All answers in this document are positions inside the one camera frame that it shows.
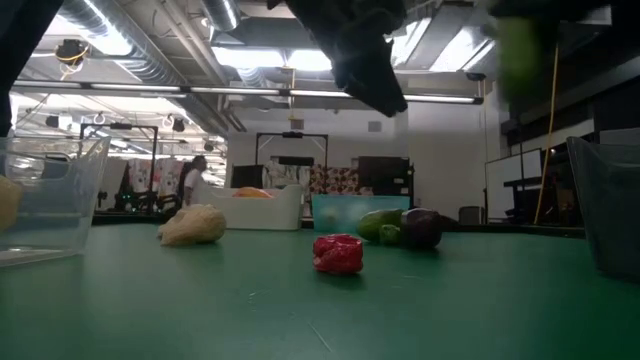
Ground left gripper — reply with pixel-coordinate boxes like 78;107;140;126
267;0;409;118

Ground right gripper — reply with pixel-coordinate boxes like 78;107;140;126
487;0;614;24

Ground long dark green cucumber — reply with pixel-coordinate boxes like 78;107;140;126
496;16;552;109

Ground small green pepper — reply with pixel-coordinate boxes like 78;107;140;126
378;223;404;247

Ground purple eggplants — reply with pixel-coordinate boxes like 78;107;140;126
399;207;444;250

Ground small red pepper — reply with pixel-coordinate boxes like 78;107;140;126
312;233;365;276

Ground clear plastic bin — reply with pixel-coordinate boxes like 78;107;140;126
0;134;113;269

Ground long ceiling light fixture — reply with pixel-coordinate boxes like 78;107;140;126
9;79;485;106

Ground black cabinet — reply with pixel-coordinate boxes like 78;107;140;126
357;155;416;197

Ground red patterned cloth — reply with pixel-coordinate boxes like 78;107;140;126
308;164;374;197

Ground translucent teal plastic bin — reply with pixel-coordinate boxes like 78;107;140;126
310;194;411;234

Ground whiteboard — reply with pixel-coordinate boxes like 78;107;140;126
483;148;545;221

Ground grey trash can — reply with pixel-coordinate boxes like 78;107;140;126
458;205;485;226

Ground white plastic bin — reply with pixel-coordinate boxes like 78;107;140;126
197;184;305;232

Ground person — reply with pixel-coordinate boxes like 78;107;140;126
180;154;209;207

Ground smoky grey plastic bin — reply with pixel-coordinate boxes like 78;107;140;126
566;135;640;280

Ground green table mat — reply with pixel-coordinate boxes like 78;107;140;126
0;222;640;360

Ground black yellow ceiling device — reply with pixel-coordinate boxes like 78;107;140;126
53;38;91;69

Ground black gantry frame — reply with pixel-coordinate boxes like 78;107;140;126
254;131;330;189
78;122;160;214

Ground silver ventilation duct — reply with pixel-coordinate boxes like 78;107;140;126
59;0;231;136

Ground black aluminium table frame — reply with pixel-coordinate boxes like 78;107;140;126
92;212;586;239

